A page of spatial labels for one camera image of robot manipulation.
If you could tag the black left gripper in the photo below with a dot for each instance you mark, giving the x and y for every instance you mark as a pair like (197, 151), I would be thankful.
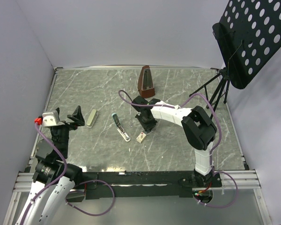
(77, 118)

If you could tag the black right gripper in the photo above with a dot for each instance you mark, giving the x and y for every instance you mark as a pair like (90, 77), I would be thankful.
(146, 127)

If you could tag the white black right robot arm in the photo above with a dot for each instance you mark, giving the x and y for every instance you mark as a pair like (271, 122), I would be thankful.
(198, 127)

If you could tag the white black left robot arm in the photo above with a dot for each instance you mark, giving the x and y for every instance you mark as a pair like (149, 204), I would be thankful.
(53, 177)

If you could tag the white staple box sleeve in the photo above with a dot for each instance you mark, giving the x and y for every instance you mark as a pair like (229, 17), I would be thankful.
(141, 137)

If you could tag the brown wooden metronome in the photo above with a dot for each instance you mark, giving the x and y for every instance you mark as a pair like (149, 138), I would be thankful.
(146, 87)

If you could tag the black perforated music stand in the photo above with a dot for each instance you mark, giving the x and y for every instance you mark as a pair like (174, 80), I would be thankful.
(248, 35)

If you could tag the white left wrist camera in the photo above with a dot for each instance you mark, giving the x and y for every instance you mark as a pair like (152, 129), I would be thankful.
(47, 120)

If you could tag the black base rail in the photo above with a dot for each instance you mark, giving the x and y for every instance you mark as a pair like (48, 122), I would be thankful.
(145, 184)

